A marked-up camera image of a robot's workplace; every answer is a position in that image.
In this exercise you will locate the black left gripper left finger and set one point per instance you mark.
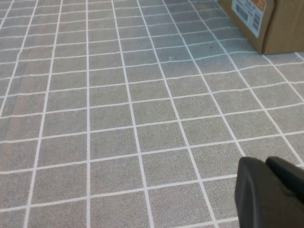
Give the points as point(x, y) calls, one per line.
point(256, 202)

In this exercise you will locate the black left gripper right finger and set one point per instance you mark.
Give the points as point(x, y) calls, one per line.
point(289, 180)

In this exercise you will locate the brown cardboard shoe box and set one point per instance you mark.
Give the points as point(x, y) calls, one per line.
point(285, 23)

